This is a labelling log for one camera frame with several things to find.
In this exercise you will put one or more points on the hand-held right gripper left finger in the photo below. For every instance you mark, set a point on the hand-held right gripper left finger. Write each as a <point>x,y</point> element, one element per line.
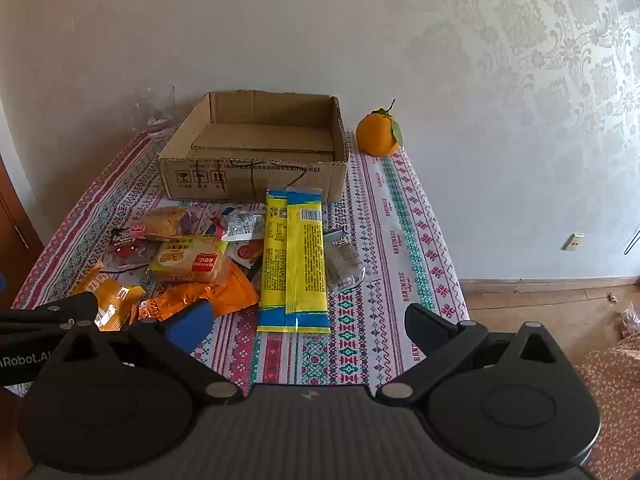
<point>192,322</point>

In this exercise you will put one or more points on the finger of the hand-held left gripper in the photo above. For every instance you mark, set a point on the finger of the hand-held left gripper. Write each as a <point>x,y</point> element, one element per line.
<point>50,312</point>

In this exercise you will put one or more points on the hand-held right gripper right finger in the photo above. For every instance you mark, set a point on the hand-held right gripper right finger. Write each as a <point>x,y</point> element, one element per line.
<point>431,327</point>

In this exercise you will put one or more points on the yellow cake packet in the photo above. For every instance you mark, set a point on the yellow cake packet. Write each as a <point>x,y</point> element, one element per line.
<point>187,260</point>

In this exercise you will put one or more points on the red pig snack packet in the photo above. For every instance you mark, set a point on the red pig snack packet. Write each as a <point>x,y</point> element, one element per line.
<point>125,255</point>

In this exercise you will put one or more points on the cardboard box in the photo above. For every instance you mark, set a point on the cardboard box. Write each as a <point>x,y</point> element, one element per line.
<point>255,160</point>

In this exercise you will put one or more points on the orange yellow snack packet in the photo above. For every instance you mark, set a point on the orange yellow snack packet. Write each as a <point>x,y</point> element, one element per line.
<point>111,300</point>

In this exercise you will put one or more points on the brown wooden door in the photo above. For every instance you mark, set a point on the brown wooden door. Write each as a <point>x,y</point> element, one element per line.
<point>15,240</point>

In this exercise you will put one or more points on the patterned tablecloth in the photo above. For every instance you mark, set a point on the patterned tablecloth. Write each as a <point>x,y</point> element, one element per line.
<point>380,260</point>

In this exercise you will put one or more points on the small orange white snack packet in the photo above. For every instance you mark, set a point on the small orange white snack packet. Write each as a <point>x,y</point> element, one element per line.
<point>245,251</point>

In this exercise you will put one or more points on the clear wrapped bread packet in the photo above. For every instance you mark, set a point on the clear wrapped bread packet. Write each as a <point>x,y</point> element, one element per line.
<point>162,222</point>

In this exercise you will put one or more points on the small silver snack packet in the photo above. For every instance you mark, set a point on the small silver snack packet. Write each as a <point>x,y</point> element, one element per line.
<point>242,225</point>

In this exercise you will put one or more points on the clear packet of brown snack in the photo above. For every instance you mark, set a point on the clear packet of brown snack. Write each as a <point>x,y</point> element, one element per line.
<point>342,262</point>

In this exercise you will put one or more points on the orange floral cloth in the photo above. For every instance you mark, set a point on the orange floral cloth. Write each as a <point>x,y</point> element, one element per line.
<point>615,400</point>

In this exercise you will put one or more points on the bag of brown bits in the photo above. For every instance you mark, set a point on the bag of brown bits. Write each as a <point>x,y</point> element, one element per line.
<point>631,324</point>

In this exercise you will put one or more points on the orange fruit with leaves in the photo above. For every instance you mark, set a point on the orange fruit with leaves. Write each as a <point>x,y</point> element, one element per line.
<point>377,132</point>

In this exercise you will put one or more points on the clear glass cup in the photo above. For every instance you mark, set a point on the clear glass cup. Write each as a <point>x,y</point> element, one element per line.
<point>155,110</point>

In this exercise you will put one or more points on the white wall outlet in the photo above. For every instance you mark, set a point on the white wall outlet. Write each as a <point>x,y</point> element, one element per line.
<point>574,241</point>

